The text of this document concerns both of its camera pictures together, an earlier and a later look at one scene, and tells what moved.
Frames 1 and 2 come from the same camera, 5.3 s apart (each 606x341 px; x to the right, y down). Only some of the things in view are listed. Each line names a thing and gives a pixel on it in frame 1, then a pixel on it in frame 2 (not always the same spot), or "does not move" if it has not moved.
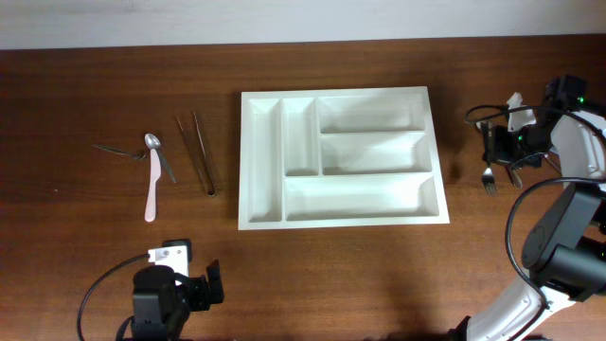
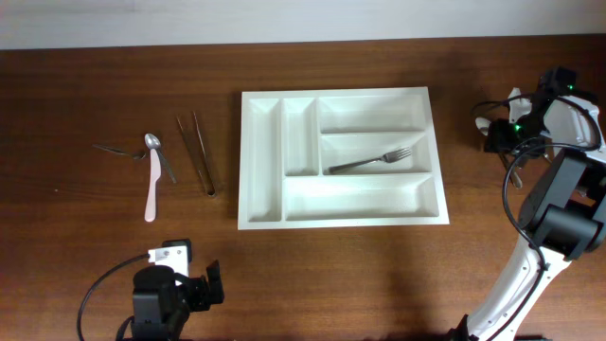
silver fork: (489, 181) -> (387, 157)
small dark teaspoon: (137, 154) does not move
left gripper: (201, 286) does not move
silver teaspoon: (153, 143) does not move
